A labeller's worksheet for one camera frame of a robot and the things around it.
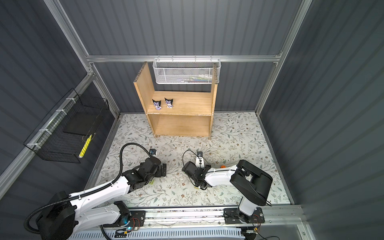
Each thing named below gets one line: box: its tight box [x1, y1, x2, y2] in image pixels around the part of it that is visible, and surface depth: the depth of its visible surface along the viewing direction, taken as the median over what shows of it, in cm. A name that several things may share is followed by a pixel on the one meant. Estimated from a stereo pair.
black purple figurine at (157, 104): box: [152, 99, 162, 110], surface depth 83 cm
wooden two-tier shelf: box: [133, 61, 218, 138], surface depth 90 cm
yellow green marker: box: [78, 134, 93, 159], surface depth 70 cm
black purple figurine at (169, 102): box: [164, 97, 174, 109], surface depth 84 cm
